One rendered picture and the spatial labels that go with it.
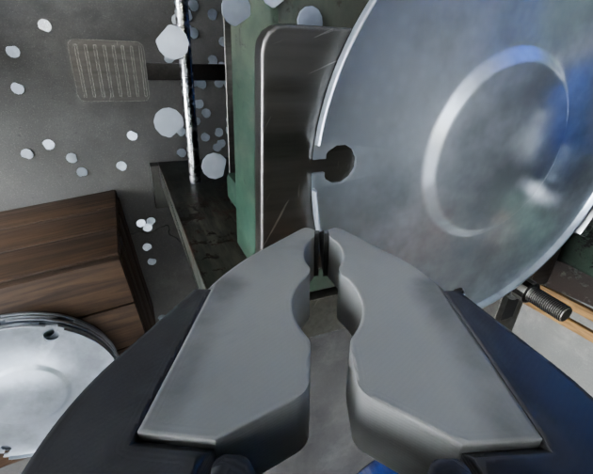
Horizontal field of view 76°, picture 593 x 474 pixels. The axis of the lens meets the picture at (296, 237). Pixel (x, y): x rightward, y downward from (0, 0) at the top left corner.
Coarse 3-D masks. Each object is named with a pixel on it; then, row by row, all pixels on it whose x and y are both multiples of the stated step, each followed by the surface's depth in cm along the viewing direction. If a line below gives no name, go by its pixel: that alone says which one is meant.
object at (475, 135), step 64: (384, 0) 19; (448, 0) 20; (512, 0) 22; (576, 0) 24; (384, 64) 20; (448, 64) 22; (512, 64) 23; (576, 64) 26; (320, 128) 20; (384, 128) 22; (448, 128) 23; (512, 128) 25; (576, 128) 29; (320, 192) 22; (384, 192) 24; (448, 192) 26; (512, 192) 28; (576, 192) 33; (448, 256) 30; (512, 256) 33
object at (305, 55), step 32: (288, 32) 18; (320, 32) 18; (256, 64) 19; (288, 64) 18; (320, 64) 19; (256, 96) 19; (288, 96) 19; (320, 96) 20; (256, 128) 20; (288, 128) 20; (256, 160) 21; (288, 160) 21; (320, 160) 21; (352, 160) 22; (256, 192) 22; (288, 192) 22; (256, 224) 23; (288, 224) 22; (320, 256) 25
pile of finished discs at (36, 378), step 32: (0, 320) 59; (32, 320) 60; (64, 320) 64; (0, 352) 59; (32, 352) 61; (64, 352) 63; (96, 352) 66; (0, 384) 60; (32, 384) 63; (64, 384) 65; (0, 416) 63; (32, 416) 65; (0, 448) 67; (32, 448) 69
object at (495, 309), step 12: (516, 288) 40; (528, 288) 39; (504, 300) 41; (516, 300) 42; (528, 300) 39; (540, 300) 38; (552, 300) 37; (492, 312) 42; (504, 312) 42; (516, 312) 43; (552, 312) 37; (564, 312) 36; (504, 324) 43
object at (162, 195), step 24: (168, 168) 89; (168, 192) 76; (192, 192) 76; (216, 192) 77; (192, 216) 66; (216, 216) 66; (192, 240) 58; (216, 240) 59; (192, 264) 57; (216, 264) 52; (336, 288) 48; (552, 288) 60; (576, 288) 57; (312, 312) 46; (336, 312) 48; (312, 336) 48
